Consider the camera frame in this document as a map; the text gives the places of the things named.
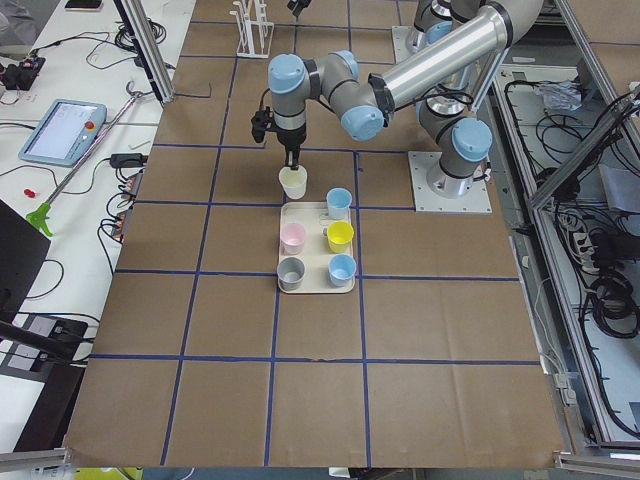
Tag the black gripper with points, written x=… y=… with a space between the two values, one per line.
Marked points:
x=298 y=4
x=290 y=137

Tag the cream white plastic cup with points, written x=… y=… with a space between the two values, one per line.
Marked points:
x=293 y=183

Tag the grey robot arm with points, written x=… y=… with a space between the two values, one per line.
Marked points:
x=434 y=19
x=365 y=109

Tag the light blue cup far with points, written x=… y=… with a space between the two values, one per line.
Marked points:
x=338 y=202

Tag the light blue cup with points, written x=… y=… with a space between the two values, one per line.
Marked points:
x=338 y=202
x=342 y=269

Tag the pink plastic cup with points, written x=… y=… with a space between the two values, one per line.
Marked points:
x=292 y=238

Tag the yellow plastic cup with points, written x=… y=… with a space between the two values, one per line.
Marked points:
x=340 y=235

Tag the grey plastic cup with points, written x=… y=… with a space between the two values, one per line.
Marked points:
x=290 y=272

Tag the light blue cup near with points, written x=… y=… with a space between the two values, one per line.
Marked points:
x=342 y=269

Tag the beige plastic tray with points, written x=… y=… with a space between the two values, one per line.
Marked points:
x=316 y=254

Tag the black power adapter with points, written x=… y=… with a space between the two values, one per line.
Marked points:
x=127 y=160

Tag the smartphone on table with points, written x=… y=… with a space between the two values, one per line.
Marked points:
x=83 y=5

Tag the blue teach pendant tablet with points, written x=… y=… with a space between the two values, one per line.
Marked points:
x=65 y=133

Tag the black laptop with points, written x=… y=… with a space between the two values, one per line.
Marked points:
x=23 y=251

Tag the black emergency stop box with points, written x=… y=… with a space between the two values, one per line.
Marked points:
x=21 y=76

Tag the white power strip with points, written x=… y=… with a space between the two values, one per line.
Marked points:
x=584 y=250

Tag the white wire cup rack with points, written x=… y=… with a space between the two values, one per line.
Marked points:
x=255 y=30

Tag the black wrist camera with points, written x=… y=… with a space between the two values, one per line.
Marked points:
x=261 y=123

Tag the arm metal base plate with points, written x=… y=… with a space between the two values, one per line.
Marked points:
x=407 y=40
x=435 y=192

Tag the aluminium frame post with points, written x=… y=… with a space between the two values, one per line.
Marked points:
x=137 y=25

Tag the green handled reacher grabber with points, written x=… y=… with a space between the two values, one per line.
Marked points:
x=39 y=217

